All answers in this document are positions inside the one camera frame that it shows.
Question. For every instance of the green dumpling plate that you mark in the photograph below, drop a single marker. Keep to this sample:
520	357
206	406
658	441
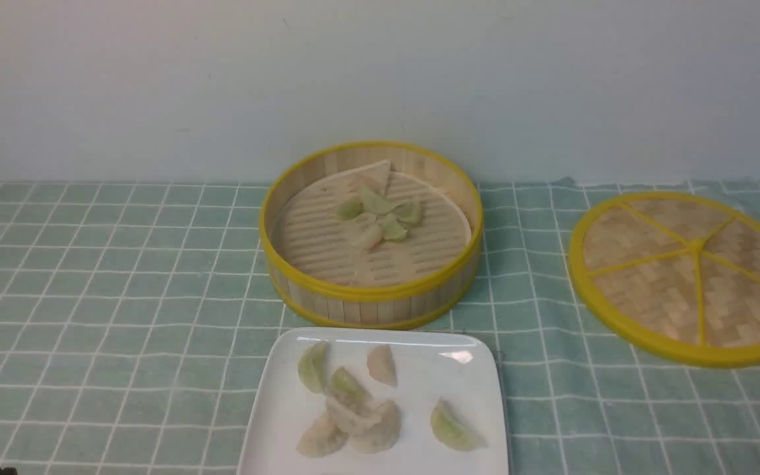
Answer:
312	365
452	431
342	383

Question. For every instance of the white dumpling plate centre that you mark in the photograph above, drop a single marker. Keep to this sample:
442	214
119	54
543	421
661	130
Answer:
351	416

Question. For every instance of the green dumpling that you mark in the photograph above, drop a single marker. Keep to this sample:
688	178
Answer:
374	203
408	213
349	209
392	229

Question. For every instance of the green dumpling plate left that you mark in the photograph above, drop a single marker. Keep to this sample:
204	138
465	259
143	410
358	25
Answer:
312	365

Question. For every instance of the green dumpling plate middle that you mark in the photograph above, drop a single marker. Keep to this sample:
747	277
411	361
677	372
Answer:
342	383

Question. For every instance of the green dumpling plate right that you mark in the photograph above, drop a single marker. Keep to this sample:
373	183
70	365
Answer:
452	431

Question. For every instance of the white dumpling plate bottom middle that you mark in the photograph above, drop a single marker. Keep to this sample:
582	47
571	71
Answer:
383	435

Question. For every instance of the white dumpling plate bottom left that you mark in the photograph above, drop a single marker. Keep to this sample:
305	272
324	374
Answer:
322	438

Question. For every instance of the yellow-rimmed bamboo steamer basket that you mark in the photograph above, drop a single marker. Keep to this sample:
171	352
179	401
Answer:
404	306

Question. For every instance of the white square plate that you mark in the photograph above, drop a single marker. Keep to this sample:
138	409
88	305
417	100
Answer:
458	368

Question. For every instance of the yellow-rimmed bamboo steamer lid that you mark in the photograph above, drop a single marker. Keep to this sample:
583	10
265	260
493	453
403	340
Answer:
675	274

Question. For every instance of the green checkered tablecloth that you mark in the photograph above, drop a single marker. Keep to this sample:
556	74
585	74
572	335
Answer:
136	320

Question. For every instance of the green dumpling in steamer top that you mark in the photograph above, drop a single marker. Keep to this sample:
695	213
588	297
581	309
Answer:
374	203

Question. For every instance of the white dumpling in steamer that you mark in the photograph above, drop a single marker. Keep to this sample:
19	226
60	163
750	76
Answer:
369	237

